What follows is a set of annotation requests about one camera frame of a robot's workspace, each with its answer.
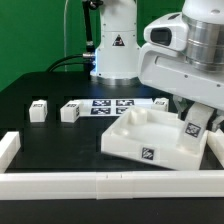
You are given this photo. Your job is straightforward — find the white square tabletop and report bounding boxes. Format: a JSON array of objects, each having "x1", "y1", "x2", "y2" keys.
[{"x1": 101, "y1": 106, "x2": 205, "y2": 171}]

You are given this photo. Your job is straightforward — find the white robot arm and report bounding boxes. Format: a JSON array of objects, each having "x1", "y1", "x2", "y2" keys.
[{"x1": 81, "y1": 0, "x2": 224, "y2": 130}]

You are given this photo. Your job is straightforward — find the AprilTag base sheet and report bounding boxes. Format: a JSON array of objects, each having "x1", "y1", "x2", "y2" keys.
[{"x1": 80, "y1": 98, "x2": 153, "y2": 117}]

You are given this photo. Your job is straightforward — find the white fence wall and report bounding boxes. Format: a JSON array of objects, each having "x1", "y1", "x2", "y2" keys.
[{"x1": 0, "y1": 131, "x2": 224, "y2": 200}]

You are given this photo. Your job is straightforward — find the black cable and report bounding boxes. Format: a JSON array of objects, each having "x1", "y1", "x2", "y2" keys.
[{"x1": 46, "y1": 0, "x2": 98, "y2": 73}]

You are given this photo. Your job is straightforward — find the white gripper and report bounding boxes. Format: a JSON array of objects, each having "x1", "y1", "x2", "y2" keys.
[{"x1": 138, "y1": 44, "x2": 224, "y2": 131}]

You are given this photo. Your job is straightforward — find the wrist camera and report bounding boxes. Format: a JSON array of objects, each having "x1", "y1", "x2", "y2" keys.
[{"x1": 144, "y1": 12, "x2": 189, "y2": 51}]

